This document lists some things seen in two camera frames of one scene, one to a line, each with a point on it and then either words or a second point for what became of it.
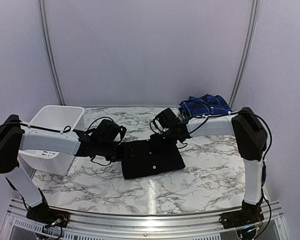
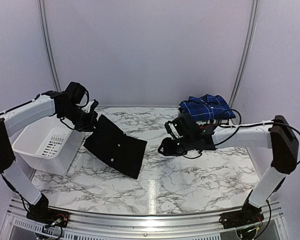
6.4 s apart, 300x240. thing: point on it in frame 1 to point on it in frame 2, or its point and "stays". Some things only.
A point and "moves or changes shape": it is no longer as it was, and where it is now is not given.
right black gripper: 157,143 to 168,150
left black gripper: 122,156 to 91,121
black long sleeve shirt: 160,153 moves or changes shape
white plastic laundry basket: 59,118 stays
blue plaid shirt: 205,105 stays
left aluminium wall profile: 46,32 stays
